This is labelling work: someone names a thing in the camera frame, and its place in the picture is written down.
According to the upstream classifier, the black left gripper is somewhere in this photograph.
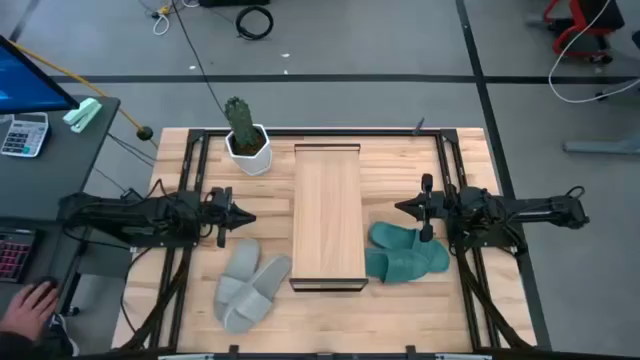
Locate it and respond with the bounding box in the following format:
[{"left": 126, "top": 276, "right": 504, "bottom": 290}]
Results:
[{"left": 203, "top": 185, "right": 257, "bottom": 249}]

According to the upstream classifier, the yellow cord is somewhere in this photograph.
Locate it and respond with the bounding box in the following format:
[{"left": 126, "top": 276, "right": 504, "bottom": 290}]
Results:
[{"left": 9, "top": 39, "right": 159, "bottom": 149}]

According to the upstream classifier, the grey desk calculator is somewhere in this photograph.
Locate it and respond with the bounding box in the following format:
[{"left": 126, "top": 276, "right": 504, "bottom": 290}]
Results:
[{"left": 0, "top": 112, "right": 51, "bottom": 159}]

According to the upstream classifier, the person's hand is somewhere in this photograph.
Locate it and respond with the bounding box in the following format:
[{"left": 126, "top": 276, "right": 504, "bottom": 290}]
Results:
[{"left": 0, "top": 280, "right": 60, "bottom": 342}]

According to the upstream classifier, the white plant pot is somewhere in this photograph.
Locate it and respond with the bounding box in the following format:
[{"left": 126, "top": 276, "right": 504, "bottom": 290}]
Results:
[{"left": 224, "top": 123, "right": 274, "bottom": 177}]

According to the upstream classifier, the black computer monitor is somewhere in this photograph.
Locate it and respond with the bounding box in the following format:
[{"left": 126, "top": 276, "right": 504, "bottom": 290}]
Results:
[{"left": 0, "top": 34, "right": 80, "bottom": 116}]

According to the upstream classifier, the thin black cable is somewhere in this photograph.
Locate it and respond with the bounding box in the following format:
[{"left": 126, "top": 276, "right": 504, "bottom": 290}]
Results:
[{"left": 169, "top": 0, "right": 227, "bottom": 117}]

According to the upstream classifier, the long white cable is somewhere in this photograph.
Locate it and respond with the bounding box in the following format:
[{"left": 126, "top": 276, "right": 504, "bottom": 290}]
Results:
[{"left": 548, "top": 0, "right": 640, "bottom": 105}]

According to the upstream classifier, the wooden shelf with black frame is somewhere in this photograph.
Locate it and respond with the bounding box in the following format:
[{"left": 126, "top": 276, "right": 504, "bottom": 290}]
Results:
[{"left": 288, "top": 143, "right": 370, "bottom": 294}]

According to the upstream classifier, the red and black cart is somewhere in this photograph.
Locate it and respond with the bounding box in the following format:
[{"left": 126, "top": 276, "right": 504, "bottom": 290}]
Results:
[{"left": 542, "top": 0, "right": 626, "bottom": 65}]

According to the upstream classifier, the dark grey desk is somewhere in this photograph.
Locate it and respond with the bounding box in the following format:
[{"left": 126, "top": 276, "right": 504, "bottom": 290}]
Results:
[{"left": 0, "top": 95, "right": 122, "bottom": 347}]

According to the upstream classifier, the grey slide sandal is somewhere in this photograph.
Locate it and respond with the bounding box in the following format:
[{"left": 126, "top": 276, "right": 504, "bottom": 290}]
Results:
[
  {"left": 222, "top": 254, "right": 293, "bottom": 335},
  {"left": 213, "top": 238, "right": 262, "bottom": 321}
]

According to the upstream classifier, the backlit black keyboard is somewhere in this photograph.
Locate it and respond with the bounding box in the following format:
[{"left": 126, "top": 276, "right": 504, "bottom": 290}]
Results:
[{"left": 0, "top": 228, "right": 37, "bottom": 285}]

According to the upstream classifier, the coiled black cable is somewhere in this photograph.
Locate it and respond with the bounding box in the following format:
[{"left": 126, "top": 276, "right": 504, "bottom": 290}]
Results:
[{"left": 235, "top": 4, "right": 275, "bottom": 41}]

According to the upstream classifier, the white cable with yellow plug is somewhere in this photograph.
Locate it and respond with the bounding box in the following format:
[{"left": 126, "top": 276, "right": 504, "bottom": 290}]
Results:
[{"left": 152, "top": 3, "right": 172, "bottom": 37}]

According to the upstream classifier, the person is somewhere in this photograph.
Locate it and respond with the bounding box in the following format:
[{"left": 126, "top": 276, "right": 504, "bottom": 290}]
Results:
[{"left": 0, "top": 312, "right": 81, "bottom": 360}]

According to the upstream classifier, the teal slide sandal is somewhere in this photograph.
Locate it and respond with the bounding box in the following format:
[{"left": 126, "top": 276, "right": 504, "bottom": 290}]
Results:
[
  {"left": 368, "top": 221, "right": 451, "bottom": 274},
  {"left": 364, "top": 247, "right": 431, "bottom": 285}
]

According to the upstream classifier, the black aluminium table frame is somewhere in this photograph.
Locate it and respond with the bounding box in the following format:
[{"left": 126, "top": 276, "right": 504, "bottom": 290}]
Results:
[{"left": 119, "top": 127, "right": 534, "bottom": 360}]

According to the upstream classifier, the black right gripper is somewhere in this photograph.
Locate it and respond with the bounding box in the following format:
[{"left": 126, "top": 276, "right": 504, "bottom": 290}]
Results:
[{"left": 394, "top": 173, "right": 454, "bottom": 244}]

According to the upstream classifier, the black cable bundle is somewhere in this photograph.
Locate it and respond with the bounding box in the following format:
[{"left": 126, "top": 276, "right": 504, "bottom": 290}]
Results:
[
  {"left": 119, "top": 244, "right": 194, "bottom": 351},
  {"left": 454, "top": 249, "right": 531, "bottom": 350}
]

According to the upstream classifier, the green cactus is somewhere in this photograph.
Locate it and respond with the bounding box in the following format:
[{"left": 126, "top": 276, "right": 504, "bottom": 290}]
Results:
[{"left": 223, "top": 96, "right": 261, "bottom": 151}]

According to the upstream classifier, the grey table leg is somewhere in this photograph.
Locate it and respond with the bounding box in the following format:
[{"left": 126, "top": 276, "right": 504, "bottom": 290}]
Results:
[{"left": 562, "top": 79, "right": 640, "bottom": 155}]

